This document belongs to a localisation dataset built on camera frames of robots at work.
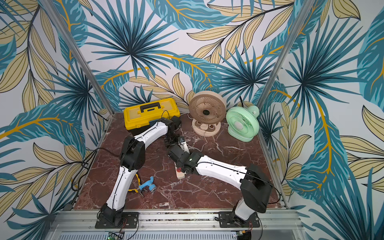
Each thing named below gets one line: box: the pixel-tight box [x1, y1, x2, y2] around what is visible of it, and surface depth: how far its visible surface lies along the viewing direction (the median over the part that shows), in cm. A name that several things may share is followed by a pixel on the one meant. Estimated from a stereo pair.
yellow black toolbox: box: [123, 98, 181, 136], surface depth 98 cm
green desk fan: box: [226, 105, 260, 143], surface depth 87 cm
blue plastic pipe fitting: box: [139, 176, 156, 191], surface depth 84 cm
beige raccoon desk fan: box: [188, 90, 227, 137], surface depth 94 cm
